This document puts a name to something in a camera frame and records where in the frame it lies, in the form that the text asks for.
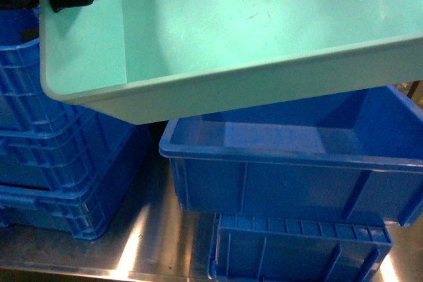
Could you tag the light turquoise plastic bin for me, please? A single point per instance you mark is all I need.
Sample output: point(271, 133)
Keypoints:
point(145, 61)

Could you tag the blue ribbed crate below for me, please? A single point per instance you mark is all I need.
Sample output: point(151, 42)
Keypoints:
point(267, 249)

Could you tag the large blue plastic crate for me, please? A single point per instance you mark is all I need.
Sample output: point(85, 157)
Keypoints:
point(353, 157)

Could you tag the stacked blue ribbed crate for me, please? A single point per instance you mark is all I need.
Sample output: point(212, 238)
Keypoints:
point(63, 167)

